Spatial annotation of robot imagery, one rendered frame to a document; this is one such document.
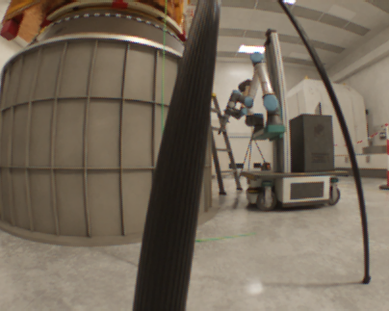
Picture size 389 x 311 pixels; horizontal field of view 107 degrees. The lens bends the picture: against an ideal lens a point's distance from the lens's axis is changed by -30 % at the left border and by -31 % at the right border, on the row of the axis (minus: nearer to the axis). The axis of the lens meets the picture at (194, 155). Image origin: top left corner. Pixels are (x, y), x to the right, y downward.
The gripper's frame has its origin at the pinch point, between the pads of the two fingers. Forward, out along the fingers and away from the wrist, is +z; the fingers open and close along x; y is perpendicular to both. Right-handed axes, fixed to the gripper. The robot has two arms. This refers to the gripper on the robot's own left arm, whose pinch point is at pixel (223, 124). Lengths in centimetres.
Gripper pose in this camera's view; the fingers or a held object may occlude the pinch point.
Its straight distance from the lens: 179.1
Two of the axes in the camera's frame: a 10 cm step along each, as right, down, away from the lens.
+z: -3.6, 9.2, 1.6
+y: -9.1, -3.8, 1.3
